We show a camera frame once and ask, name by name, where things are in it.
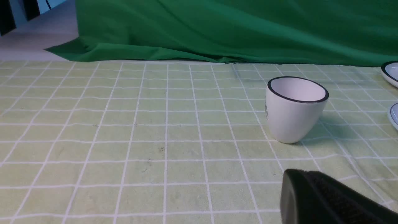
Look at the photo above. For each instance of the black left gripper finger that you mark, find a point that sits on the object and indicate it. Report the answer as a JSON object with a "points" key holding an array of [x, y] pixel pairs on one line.
{"points": [[312, 197]]}

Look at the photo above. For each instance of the white cup black rim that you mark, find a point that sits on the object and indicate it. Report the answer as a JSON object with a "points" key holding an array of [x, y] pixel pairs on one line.
{"points": [[293, 106]]}

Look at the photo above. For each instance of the light blue large plate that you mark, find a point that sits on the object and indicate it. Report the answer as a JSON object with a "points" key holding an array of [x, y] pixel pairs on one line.
{"points": [[392, 115]]}

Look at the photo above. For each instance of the white plate black rim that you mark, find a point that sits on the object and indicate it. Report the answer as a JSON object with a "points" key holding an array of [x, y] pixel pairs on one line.
{"points": [[390, 72]]}

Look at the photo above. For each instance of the green backdrop cloth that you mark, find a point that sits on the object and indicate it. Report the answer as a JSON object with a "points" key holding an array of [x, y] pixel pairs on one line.
{"points": [[320, 32]]}

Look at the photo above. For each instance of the checked green tablecloth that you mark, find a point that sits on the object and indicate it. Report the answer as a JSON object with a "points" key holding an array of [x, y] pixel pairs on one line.
{"points": [[171, 143]]}

